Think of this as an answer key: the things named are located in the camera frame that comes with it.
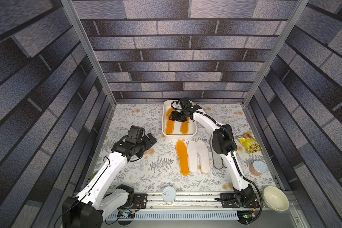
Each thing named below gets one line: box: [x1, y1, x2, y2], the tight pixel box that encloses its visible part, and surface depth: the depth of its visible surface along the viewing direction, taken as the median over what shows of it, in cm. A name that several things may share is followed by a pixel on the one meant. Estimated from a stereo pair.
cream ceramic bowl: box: [262, 186, 290, 212], surface depth 74 cm
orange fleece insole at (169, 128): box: [165, 107, 176, 135], surface depth 104 cm
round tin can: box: [248, 160, 267, 177], surface depth 81 cm
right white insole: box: [195, 140, 210, 175], surface depth 92 cm
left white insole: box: [187, 140, 198, 174], surface depth 91 cm
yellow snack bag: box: [237, 132, 263, 154], surface depth 94 cm
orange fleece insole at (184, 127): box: [180, 117, 190, 135], surface depth 105 cm
